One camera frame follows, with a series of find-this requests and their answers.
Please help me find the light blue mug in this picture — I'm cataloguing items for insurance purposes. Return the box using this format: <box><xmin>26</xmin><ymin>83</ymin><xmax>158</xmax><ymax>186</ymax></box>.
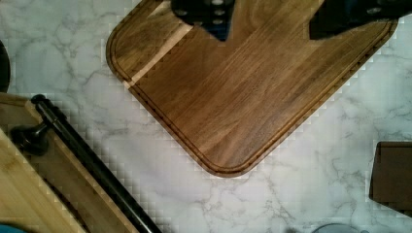
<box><xmin>312</xmin><ymin>223</ymin><xmax>369</xmax><ymax>233</ymax></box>

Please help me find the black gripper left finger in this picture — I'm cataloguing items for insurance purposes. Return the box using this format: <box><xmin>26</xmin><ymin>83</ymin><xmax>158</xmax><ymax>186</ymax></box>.
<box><xmin>171</xmin><ymin>0</ymin><xmax>235</xmax><ymax>42</ymax></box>

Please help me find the blue round plate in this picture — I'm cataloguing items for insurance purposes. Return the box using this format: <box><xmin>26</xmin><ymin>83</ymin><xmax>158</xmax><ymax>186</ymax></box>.
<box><xmin>0</xmin><ymin>224</ymin><xmax>26</xmax><ymax>233</ymax></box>

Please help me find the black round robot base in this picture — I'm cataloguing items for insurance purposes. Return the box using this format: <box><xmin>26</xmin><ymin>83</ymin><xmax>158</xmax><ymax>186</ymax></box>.
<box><xmin>0</xmin><ymin>42</ymin><xmax>11</xmax><ymax>92</ymax></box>

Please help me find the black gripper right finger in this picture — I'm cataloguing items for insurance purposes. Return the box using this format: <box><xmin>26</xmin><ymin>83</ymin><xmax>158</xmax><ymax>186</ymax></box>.
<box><xmin>309</xmin><ymin>0</ymin><xmax>412</xmax><ymax>40</ymax></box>

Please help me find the brown wooden cutting board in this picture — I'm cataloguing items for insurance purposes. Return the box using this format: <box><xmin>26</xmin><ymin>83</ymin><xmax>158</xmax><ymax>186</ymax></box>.
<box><xmin>106</xmin><ymin>0</ymin><xmax>396</xmax><ymax>178</ymax></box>

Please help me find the dark wooden spoon box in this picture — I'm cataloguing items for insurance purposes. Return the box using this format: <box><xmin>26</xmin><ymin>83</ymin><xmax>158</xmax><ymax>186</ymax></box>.
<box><xmin>369</xmin><ymin>142</ymin><xmax>412</xmax><ymax>216</ymax></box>

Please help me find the black drawer handle bar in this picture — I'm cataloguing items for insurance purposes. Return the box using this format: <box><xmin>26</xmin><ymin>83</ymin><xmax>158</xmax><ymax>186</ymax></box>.
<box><xmin>11</xmin><ymin>94</ymin><xmax>161</xmax><ymax>233</ymax></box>

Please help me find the light wooden drawer cabinet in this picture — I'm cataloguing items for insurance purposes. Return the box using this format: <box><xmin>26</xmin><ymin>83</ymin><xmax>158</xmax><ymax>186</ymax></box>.
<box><xmin>1</xmin><ymin>93</ymin><xmax>141</xmax><ymax>233</ymax></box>

